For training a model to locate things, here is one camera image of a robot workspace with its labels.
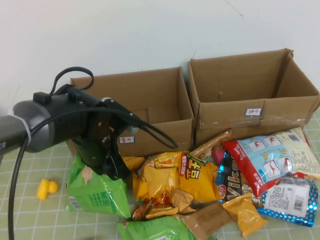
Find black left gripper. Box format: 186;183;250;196
72;109;131;181

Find green cucumber chips bag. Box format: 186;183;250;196
65;152;132;219

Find flat yellow-orange snack packet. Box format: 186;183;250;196
144;204;180;220

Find crumpled golden-brown snack packet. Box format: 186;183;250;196
170;186;198;215

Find pink snack packet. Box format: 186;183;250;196
211;146;227;166

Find flat brown snack packet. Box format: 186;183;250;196
179;200;237;240

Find plain yellow snack packet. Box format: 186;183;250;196
221;192;269;238

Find small yellow cracker packet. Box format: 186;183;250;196
121;156;147;173

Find black and orange cake packet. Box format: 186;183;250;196
131;199;153;222

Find cardboard box with red-text label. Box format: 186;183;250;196
66;66;195;158

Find yellow rubber duck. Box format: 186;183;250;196
36;178;60;200

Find large yellow crisps bag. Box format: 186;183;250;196
131;150;223;204

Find green checkered tablecloth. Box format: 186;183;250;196
0;109;320;240

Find long golden-brown wafer packet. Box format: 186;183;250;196
190;128;233;161

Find black chocolate bag blue edges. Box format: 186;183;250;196
214;152;258;205

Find red and blue shrimp-cracker bag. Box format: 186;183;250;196
221;126;320;198

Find taped cardboard box with label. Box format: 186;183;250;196
187;48;320;148

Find blue polka-dot foil bag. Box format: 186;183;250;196
256;172;320;228

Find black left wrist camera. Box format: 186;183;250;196
101;96;141;133

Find white cable tie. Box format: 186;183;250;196
11;113;33;145

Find short black looped cable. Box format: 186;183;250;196
49;66;95;96

